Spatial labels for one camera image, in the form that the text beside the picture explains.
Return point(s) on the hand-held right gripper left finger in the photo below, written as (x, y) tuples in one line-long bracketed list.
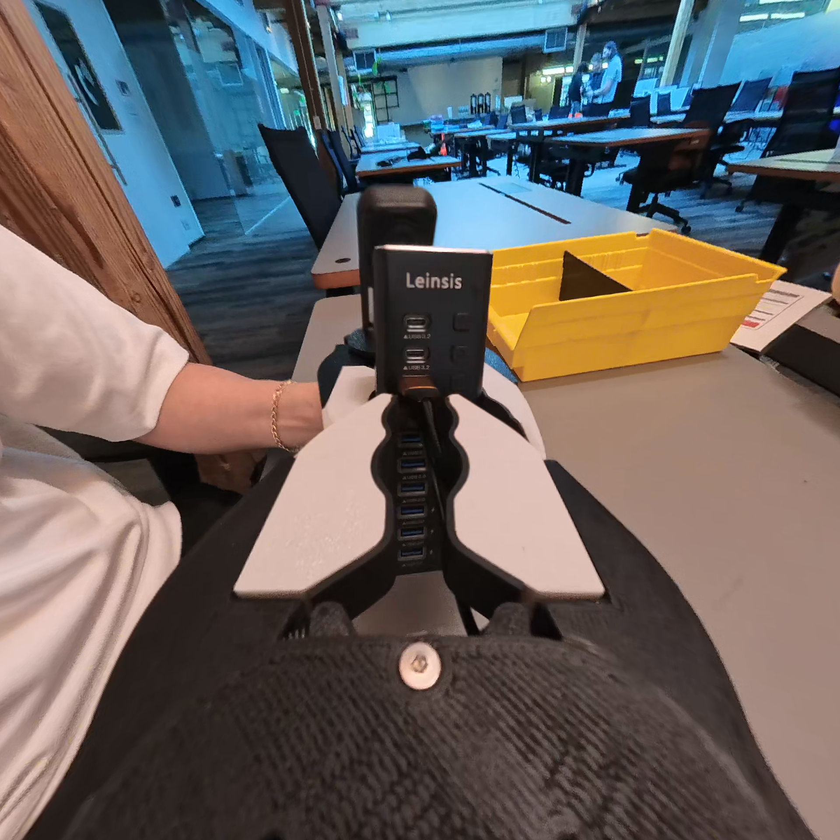
[(308, 525)]

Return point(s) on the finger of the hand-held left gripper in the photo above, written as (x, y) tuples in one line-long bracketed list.
[(522, 420), (348, 394)]

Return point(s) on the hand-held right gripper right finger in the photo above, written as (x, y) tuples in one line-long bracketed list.
[(525, 525)]

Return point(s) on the black usb hub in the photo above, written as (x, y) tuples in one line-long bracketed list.
[(433, 282)]

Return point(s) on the yellow plastic bin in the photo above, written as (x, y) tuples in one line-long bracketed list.
[(623, 328)]

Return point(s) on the person's left forearm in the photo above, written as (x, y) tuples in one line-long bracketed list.
[(229, 407)]

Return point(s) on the wooden office desk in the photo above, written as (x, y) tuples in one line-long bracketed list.
[(400, 164), (623, 138), (787, 161)]

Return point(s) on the black office chair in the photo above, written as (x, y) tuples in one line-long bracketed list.
[(807, 111), (712, 111), (302, 177)]

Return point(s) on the black bin divider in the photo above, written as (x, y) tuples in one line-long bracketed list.
[(587, 282)]

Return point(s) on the black chair armrest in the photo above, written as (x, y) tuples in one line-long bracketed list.
[(98, 443)]

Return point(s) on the white t-shirt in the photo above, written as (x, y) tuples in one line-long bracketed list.
[(65, 459)]

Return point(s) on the paper sheet on table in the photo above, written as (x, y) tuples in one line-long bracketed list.
[(781, 315)]

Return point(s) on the wooden pillar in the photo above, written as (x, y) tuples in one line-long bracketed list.
[(79, 197)]

